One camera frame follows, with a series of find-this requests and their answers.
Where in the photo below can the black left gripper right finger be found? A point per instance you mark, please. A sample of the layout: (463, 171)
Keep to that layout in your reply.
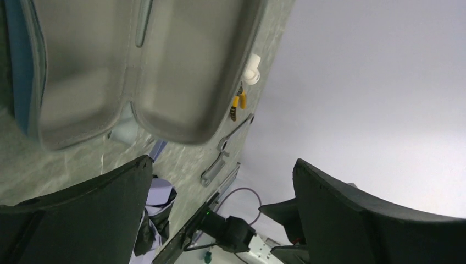
(344, 224)

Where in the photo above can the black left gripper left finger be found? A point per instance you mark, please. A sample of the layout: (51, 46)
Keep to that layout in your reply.
(96, 221)

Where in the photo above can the white pipe elbow fitting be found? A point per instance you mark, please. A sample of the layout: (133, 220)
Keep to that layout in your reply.
(251, 74)

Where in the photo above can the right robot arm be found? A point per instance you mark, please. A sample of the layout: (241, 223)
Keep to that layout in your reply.
(231, 234)

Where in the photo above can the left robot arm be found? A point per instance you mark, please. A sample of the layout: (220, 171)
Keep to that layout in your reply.
(287, 229)

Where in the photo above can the silver ratchet wrench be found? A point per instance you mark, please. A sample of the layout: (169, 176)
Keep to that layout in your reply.
(225, 140)

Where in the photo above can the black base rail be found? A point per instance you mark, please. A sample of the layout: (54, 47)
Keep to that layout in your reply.
(183, 239)

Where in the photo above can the grey plastic bracket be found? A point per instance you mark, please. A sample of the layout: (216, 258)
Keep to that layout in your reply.
(211, 172)

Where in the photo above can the yellow handled pliers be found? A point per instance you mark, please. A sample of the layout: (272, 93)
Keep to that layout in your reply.
(240, 101)

